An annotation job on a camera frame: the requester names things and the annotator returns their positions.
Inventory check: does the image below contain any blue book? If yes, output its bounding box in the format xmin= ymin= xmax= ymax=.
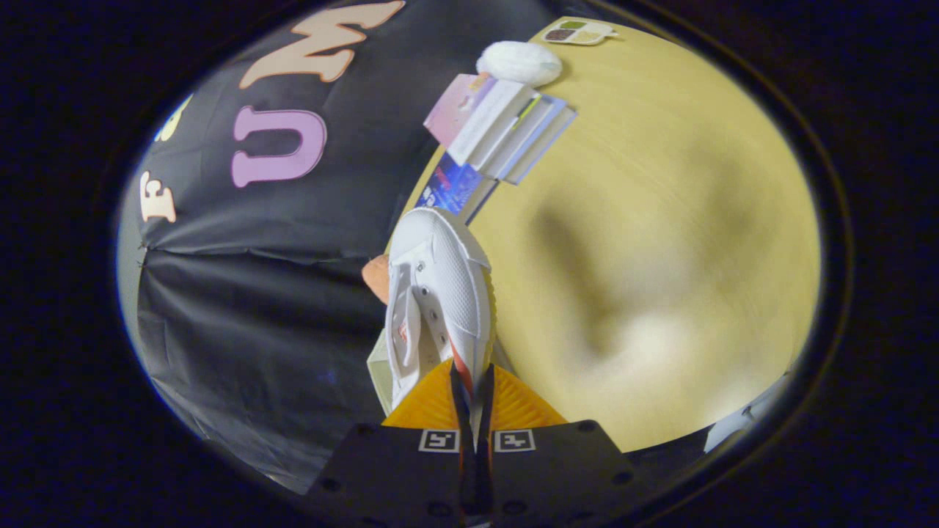
xmin=414 ymin=153 xmax=500 ymax=224

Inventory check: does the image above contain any small compartment tray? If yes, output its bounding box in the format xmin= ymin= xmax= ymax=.
xmin=541 ymin=20 xmax=618 ymax=46

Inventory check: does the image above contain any white fluffy pad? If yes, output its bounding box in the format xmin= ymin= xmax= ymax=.
xmin=475 ymin=40 xmax=564 ymax=89

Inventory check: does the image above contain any orange fluffy pad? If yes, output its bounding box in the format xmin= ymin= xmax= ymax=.
xmin=361 ymin=254 xmax=391 ymax=306

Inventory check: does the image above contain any white sneaker shoe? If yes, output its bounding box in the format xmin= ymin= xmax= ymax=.
xmin=385 ymin=207 xmax=498 ymax=411

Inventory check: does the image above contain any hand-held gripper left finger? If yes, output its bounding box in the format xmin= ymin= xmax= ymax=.
xmin=304 ymin=359 xmax=474 ymax=528

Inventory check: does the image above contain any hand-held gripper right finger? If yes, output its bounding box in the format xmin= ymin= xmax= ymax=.
xmin=475 ymin=361 xmax=646 ymax=528

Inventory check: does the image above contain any beige fabric storage box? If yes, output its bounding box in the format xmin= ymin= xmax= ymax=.
xmin=367 ymin=330 xmax=397 ymax=417

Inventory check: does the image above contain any stack of pink white books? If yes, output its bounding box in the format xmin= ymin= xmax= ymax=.
xmin=423 ymin=72 xmax=578 ymax=186

